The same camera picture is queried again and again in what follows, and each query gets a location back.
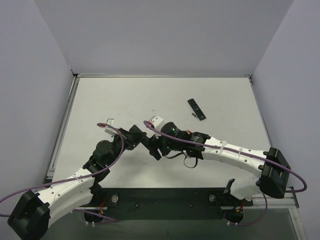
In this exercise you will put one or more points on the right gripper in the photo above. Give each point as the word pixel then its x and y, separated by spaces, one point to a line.
pixel 155 145

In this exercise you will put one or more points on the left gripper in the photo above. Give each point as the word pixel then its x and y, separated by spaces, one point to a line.
pixel 128 139

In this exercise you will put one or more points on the wide black remote control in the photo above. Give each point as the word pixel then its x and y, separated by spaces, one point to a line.
pixel 137 136

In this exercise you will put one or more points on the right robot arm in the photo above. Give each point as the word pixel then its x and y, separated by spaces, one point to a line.
pixel 268 170

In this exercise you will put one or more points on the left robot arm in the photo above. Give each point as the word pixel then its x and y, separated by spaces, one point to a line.
pixel 35 212

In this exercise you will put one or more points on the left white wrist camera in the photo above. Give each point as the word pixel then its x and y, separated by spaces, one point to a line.
pixel 107 126

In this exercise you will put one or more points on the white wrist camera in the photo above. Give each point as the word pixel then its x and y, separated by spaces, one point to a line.
pixel 107 126
pixel 157 122

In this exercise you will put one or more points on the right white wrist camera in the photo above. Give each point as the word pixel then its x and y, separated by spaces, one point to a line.
pixel 157 122

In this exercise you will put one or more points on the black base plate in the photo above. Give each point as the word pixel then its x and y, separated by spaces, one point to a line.
pixel 206 203

